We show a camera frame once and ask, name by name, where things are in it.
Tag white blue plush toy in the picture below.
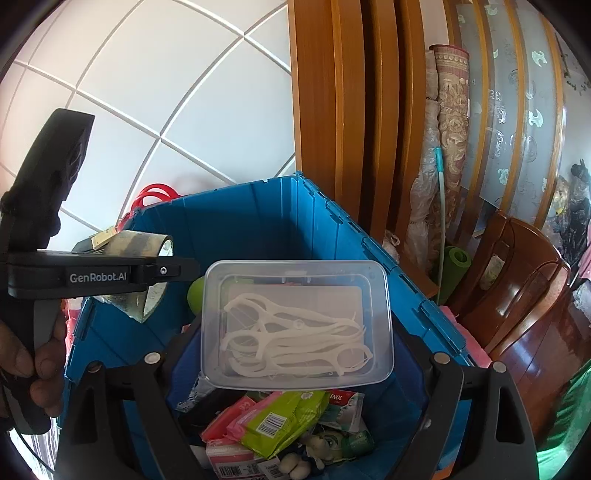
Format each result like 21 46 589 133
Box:
277 427 352 480

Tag lime green ball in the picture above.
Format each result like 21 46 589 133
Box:
187 277 206 317

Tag pile of white floss picks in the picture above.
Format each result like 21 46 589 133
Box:
219 291 374 377

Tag roll of clear tape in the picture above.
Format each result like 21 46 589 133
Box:
97 232 176 324

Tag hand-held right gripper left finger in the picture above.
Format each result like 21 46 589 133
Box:
55 324 206 480

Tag black plastic bags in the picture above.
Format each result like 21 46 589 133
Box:
551 161 591 259

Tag red bear-shaped case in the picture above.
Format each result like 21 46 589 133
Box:
131 183 181 215

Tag clear plastic box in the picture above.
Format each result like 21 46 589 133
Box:
201 260 394 390

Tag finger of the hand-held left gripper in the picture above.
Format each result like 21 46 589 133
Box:
139 256 202 292

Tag plastic-wrapped roll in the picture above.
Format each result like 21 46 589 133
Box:
409 46 439 259

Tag rolled patterned carpet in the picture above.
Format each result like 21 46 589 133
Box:
431 44 472 259

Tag wooden door frame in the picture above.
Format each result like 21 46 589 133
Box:
287 0 446 241

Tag green cloth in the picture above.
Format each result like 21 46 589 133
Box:
536 357 591 480

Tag green white medicine box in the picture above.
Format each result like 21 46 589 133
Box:
318 390 365 432

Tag blue plastic crate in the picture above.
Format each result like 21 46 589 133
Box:
65 172 474 480

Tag person's left hand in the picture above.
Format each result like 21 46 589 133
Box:
0 316 68 421

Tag yellow notepad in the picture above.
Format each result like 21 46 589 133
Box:
91 227 117 251

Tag pink floral tissue pack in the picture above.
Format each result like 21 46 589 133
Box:
201 394 257 441
205 438 269 480

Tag wooden chair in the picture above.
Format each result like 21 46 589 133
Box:
445 210 575 358

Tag pink green wet wipes pack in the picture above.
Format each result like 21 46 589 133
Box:
240 390 329 461

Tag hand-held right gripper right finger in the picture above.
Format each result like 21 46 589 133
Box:
392 335 541 480

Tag pink mat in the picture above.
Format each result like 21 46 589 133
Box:
443 302 490 370

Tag green rolled mat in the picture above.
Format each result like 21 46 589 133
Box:
431 246 472 303

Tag teal pole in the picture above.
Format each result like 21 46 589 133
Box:
434 147 448 303

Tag frosted glass door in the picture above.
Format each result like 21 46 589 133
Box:
455 0 566 217

